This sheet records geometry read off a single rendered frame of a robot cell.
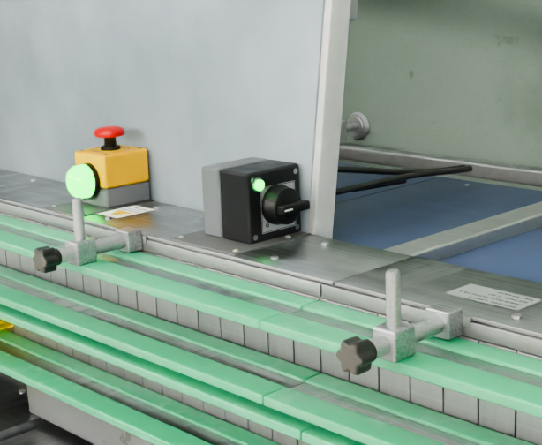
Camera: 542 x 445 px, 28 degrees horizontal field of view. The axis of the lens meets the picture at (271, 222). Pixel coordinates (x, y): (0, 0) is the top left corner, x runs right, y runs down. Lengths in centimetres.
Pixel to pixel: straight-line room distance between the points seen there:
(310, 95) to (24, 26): 60
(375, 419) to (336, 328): 9
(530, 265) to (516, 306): 21
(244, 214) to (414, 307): 28
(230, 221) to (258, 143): 12
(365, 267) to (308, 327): 14
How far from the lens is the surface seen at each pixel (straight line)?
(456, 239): 123
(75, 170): 143
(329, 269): 111
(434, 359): 91
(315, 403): 102
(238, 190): 121
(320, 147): 123
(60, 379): 140
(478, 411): 98
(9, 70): 174
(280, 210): 119
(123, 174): 144
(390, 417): 100
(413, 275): 108
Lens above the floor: 161
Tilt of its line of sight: 41 degrees down
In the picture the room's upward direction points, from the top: 104 degrees counter-clockwise
